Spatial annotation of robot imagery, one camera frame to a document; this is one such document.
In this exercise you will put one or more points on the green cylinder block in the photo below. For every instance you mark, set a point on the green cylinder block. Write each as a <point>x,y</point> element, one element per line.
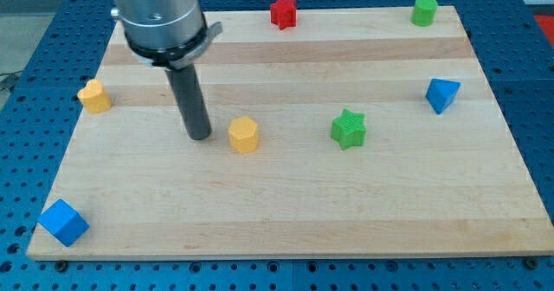
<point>423,13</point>

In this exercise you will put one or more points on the green star block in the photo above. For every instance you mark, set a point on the green star block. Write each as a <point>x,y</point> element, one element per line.
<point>349,129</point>

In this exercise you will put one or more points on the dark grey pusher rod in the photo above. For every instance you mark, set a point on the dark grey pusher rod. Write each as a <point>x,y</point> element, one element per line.
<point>189,97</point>

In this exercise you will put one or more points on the wooden board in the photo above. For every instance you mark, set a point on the wooden board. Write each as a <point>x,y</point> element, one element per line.
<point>422,185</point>

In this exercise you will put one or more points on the red star block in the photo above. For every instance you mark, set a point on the red star block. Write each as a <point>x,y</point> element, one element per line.
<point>283,13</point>

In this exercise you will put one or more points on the blue triangular prism block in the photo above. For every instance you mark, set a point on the blue triangular prism block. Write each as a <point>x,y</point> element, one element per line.
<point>441,93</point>

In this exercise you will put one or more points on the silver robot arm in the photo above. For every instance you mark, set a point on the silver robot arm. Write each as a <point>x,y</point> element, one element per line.
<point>172,34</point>

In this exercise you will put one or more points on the yellow heart block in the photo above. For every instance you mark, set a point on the yellow heart block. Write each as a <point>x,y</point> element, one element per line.
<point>94,98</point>

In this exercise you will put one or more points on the yellow hexagon block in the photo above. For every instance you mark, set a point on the yellow hexagon block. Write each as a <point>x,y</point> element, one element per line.
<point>244,134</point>

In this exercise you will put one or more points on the blue cube block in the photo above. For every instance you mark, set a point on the blue cube block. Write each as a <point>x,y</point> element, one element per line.
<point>63,222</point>

